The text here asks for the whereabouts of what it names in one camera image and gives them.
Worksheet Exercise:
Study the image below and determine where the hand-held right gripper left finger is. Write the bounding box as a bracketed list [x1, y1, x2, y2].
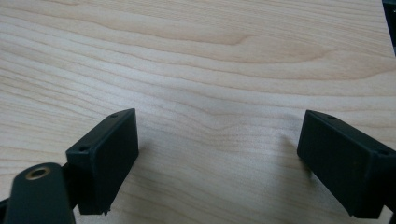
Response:
[65, 107, 140, 217]

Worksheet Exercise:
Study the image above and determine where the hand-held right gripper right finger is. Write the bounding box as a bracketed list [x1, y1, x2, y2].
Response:
[296, 109, 396, 219]

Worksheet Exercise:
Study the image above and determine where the dark object beside table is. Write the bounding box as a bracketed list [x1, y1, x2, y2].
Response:
[382, 0, 396, 57]

